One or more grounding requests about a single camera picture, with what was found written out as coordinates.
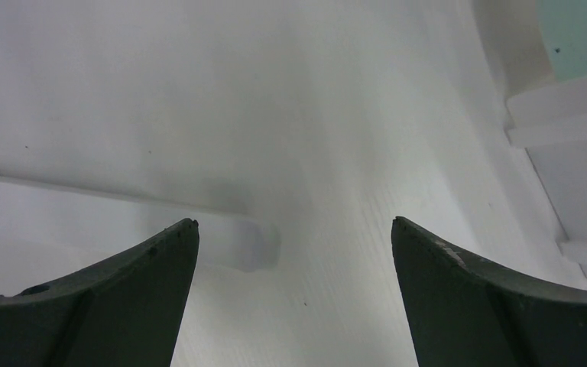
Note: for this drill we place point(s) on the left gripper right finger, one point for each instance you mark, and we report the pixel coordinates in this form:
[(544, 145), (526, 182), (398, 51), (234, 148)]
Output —
[(466, 310)]

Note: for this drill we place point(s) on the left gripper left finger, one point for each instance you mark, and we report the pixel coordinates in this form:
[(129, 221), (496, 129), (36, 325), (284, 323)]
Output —
[(125, 310)]

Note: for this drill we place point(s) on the white bin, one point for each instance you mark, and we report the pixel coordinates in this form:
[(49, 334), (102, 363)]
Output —
[(550, 123)]

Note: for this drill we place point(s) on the hanging patterned cloth bag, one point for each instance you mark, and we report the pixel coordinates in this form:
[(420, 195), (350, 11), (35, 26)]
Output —
[(563, 27)]

